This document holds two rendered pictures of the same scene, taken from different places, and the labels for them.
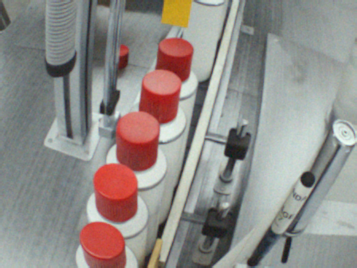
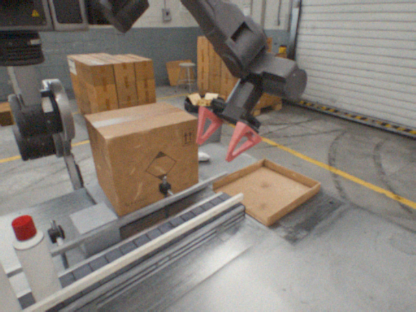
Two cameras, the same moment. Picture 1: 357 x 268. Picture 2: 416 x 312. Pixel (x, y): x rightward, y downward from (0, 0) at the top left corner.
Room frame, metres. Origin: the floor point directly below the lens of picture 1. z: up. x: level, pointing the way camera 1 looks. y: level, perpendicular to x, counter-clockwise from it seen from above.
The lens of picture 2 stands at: (0.66, -0.54, 1.42)
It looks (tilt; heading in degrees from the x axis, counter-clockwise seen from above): 26 degrees down; 43
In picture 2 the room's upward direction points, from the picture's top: straight up
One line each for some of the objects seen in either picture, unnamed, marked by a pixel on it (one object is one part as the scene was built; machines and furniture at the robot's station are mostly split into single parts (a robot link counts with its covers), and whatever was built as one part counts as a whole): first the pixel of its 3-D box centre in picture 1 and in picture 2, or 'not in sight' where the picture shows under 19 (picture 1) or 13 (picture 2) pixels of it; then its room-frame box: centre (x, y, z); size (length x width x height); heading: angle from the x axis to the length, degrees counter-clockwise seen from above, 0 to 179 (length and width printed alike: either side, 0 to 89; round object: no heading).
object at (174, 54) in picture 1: (165, 120); not in sight; (0.33, 0.02, 0.98); 0.05 x 0.05 x 0.20
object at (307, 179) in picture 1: (277, 228); not in sight; (0.22, -0.12, 0.97); 0.02 x 0.02 x 0.19
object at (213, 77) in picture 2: not in sight; (240, 75); (4.28, 2.12, 0.57); 1.20 x 0.85 x 1.14; 171
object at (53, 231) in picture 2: not in sight; (64, 252); (0.78, 0.04, 0.91); 0.07 x 0.03 x 0.16; 83
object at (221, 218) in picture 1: (201, 225); not in sight; (0.26, -0.04, 0.89); 0.06 x 0.03 x 0.12; 83
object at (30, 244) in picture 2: not in sight; (36, 260); (0.72, -0.02, 0.98); 0.05 x 0.05 x 0.20
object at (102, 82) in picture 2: not in sight; (112, 89); (2.67, 3.25, 0.45); 1.20 x 0.84 x 0.89; 81
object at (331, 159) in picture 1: (317, 184); not in sight; (0.28, -0.17, 0.97); 0.05 x 0.05 x 0.19
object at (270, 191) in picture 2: not in sight; (265, 186); (1.43, -0.11, 0.85); 0.30 x 0.26 x 0.04; 173
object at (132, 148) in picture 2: not in sight; (144, 153); (1.14, 0.22, 0.99); 0.30 x 0.24 x 0.27; 168
